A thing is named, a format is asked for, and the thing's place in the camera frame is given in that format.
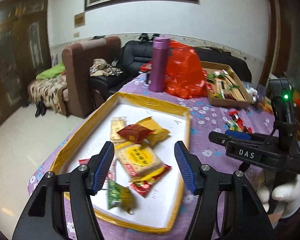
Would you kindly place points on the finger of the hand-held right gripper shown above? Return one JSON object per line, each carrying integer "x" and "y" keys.
{"x": 237, "y": 133}
{"x": 217, "y": 137}

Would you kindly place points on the patterned brown blanket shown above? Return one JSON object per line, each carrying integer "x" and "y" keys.
{"x": 47, "y": 90}

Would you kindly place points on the beige snack packet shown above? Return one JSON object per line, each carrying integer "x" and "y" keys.
{"x": 117, "y": 127}

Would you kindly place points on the red plastic bag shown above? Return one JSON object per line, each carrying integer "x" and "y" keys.
{"x": 185, "y": 75}

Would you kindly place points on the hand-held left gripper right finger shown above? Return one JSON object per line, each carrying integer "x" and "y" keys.
{"x": 187, "y": 170}

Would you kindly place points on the black boots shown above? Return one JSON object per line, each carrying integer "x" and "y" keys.
{"x": 40, "y": 108}

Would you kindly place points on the small red snack packet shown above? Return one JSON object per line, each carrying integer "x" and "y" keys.
{"x": 234, "y": 115}

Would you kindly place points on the wooden door frame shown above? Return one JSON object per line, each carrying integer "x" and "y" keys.
{"x": 272, "y": 30}

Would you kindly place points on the brown armchair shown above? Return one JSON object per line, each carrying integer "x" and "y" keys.
{"x": 77, "y": 80}

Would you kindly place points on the wall socket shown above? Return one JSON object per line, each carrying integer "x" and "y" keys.
{"x": 76, "y": 34}

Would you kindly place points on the person's right hand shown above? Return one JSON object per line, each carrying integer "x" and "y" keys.
{"x": 287, "y": 195}

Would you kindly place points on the dark red-ended snack packet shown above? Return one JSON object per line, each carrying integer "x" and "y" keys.
{"x": 240, "y": 127}

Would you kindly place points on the pile of mixed snack packets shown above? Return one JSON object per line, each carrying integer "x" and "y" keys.
{"x": 225, "y": 85}

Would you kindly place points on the red white slim packet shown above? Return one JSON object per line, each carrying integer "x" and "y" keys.
{"x": 84, "y": 161}

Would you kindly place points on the red flat box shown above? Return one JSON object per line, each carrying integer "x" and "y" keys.
{"x": 145, "y": 67}

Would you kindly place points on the small wall plaque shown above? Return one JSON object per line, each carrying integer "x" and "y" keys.
{"x": 79, "y": 20}

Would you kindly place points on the orange biscuit package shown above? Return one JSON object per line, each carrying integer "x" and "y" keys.
{"x": 266, "y": 103}

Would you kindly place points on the patterned clothes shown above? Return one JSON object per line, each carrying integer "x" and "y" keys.
{"x": 105, "y": 67}

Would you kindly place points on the cracker packet with yellow circle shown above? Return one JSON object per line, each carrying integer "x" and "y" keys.
{"x": 140, "y": 160}

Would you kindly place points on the black power adapters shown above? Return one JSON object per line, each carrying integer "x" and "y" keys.
{"x": 147, "y": 38}

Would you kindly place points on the brown cardboard tray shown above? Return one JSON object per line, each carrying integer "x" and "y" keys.
{"x": 230, "y": 102}

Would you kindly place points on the green snack packet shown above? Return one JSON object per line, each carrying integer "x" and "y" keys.
{"x": 117, "y": 195}

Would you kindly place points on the yellow-rimmed white box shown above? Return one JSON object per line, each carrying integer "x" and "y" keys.
{"x": 165, "y": 135}

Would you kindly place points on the dark red snack packet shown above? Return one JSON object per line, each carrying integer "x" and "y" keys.
{"x": 133, "y": 133}

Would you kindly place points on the green cloth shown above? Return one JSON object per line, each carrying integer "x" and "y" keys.
{"x": 50, "y": 72}

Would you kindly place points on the purple thermos bottle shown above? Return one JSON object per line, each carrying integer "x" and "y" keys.
{"x": 158, "y": 65}

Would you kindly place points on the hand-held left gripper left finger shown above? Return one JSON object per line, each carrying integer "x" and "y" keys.
{"x": 102, "y": 170}

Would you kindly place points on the shiny red snack packet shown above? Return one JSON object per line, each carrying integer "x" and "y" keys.
{"x": 142, "y": 188}

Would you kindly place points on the black leather sofa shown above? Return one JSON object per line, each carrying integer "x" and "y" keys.
{"x": 137, "y": 52}

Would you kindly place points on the dark wooden wardrobe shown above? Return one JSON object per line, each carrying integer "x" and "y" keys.
{"x": 15, "y": 55}

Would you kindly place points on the large yellow snack packet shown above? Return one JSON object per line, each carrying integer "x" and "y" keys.
{"x": 157, "y": 130}

